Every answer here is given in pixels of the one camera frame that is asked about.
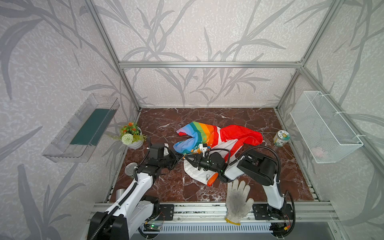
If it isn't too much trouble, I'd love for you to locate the rainbow striped child jacket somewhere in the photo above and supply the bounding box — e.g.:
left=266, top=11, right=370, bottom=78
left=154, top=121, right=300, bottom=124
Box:
left=174, top=122, right=263, bottom=186

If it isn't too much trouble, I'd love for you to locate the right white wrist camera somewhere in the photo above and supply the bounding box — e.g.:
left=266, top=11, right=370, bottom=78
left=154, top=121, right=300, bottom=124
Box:
left=198, top=144, right=209, bottom=154

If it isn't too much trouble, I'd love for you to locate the small green labelled jar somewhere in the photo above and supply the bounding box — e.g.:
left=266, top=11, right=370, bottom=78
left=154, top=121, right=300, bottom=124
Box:
left=273, top=130, right=291, bottom=147

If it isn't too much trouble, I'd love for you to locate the green circuit board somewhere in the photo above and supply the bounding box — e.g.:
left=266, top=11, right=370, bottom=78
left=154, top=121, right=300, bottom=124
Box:
left=143, top=223, right=163, bottom=232

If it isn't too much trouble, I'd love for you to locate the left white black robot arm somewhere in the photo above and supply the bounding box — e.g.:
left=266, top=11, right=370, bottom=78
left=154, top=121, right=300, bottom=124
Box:
left=87, top=144, right=184, bottom=240

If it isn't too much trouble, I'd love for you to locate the clear acrylic wall shelf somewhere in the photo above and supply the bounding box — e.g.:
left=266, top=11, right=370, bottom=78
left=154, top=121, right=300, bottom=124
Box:
left=42, top=94, right=120, bottom=163

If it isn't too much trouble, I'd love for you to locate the silver metal tin can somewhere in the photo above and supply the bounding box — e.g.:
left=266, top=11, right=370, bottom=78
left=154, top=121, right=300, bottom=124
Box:
left=125, top=163, right=138, bottom=178

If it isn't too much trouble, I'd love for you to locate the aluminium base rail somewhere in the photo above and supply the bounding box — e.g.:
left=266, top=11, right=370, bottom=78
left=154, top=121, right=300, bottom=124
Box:
left=89, top=201, right=340, bottom=225

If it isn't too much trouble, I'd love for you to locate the pink object in basket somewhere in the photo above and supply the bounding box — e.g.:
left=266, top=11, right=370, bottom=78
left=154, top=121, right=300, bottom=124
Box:
left=311, top=147, right=326, bottom=159

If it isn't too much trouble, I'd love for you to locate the aluminium cage frame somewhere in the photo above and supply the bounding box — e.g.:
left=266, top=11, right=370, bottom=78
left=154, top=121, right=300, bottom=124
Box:
left=83, top=0, right=384, bottom=226

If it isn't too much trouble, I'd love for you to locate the white wire mesh basket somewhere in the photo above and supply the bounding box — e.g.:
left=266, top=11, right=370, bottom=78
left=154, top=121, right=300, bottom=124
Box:
left=290, top=91, right=364, bottom=164

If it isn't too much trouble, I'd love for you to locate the potted artificial flower plant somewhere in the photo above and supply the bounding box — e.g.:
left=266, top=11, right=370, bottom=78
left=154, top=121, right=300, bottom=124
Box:
left=108, top=122, right=147, bottom=150

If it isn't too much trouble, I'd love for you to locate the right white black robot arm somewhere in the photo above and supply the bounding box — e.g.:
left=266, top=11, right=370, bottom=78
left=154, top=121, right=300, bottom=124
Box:
left=184, top=148, right=296, bottom=231

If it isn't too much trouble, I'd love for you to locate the white knit work glove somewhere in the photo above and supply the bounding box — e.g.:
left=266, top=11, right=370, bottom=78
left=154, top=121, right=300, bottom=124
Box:
left=225, top=179, right=254, bottom=226

